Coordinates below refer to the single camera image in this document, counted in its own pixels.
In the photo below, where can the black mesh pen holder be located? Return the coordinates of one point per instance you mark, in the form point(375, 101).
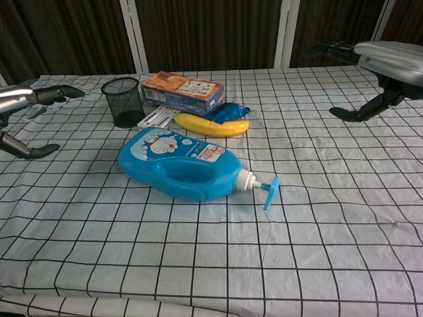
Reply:
point(123, 102)

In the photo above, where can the blue crumpled plastic packet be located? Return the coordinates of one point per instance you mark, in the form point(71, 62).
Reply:
point(228, 112)

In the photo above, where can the blue pump detergent bottle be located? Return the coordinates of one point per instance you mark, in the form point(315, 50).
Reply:
point(180, 165)

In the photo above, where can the yellow plastic banana case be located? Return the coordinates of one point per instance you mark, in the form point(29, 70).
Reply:
point(211, 126)

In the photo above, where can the dark brown curtain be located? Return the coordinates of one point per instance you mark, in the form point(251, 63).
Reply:
point(211, 33)

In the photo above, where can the white black grid tablecloth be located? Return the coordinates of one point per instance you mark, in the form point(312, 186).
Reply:
point(211, 237)

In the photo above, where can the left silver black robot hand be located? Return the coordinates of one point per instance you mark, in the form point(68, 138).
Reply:
point(20, 96)

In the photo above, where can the white flat plastic tray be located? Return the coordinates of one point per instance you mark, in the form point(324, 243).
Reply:
point(158, 118)

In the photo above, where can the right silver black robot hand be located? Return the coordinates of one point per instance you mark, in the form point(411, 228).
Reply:
point(393, 62)

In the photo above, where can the white metal frame post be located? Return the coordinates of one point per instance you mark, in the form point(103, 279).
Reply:
point(383, 18)
point(286, 33)
point(133, 36)

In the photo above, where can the orange blue cardboard box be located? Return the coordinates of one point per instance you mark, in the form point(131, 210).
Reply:
point(183, 90)

